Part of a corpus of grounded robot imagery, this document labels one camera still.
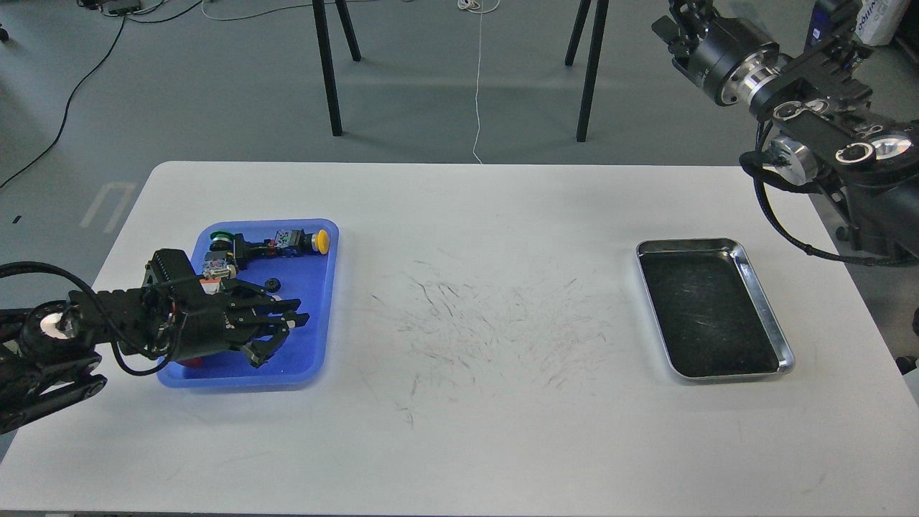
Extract industrial push button assembly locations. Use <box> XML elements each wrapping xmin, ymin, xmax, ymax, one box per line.
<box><xmin>175</xmin><ymin>230</ymin><xmax>330</xmax><ymax>367</ymax></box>

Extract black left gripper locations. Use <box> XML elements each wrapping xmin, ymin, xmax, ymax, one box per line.
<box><xmin>171</xmin><ymin>279</ymin><xmax>310</xmax><ymax>368</ymax></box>

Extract black cable on floor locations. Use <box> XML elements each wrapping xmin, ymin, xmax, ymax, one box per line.
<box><xmin>0</xmin><ymin>0</ymin><xmax>205</xmax><ymax>192</ymax></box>

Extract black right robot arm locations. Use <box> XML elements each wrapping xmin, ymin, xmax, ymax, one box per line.
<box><xmin>652</xmin><ymin>1</ymin><xmax>918</xmax><ymax>267</ymax></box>

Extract blue plastic tray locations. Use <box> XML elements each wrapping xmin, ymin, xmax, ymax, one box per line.
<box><xmin>157</xmin><ymin>218</ymin><xmax>339</xmax><ymax>391</ymax></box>

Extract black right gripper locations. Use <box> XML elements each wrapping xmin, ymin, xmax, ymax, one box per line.
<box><xmin>652</xmin><ymin>1</ymin><xmax>779</xmax><ymax>107</ymax></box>

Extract black table legs right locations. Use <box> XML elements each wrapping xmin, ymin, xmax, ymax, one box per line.
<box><xmin>564</xmin><ymin>1</ymin><xmax>610</xmax><ymax>143</ymax></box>

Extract black table legs left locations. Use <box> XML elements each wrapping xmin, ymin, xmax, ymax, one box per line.
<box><xmin>312</xmin><ymin>0</ymin><xmax>362</xmax><ymax>137</ymax></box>

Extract black table legs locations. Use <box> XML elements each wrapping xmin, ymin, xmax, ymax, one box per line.
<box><xmin>564</xmin><ymin>1</ymin><xmax>610</xmax><ymax>143</ymax></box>
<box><xmin>312</xmin><ymin>0</ymin><xmax>362</xmax><ymax>137</ymax></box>

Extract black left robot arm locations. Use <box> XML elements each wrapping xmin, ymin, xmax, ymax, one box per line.
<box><xmin>1</xmin><ymin>248</ymin><xmax>309</xmax><ymax>433</ymax></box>

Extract white cable on floor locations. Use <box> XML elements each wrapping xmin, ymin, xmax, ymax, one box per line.
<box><xmin>457</xmin><ymin>0</ymin><xmax>501</xmax><ymax>164</ymax></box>

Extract silver metal tray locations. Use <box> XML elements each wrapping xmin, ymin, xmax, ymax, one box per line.
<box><xmin>635</xmin><ymin>238</ymin><xmax>796</xmax><ymax>383</ymax></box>

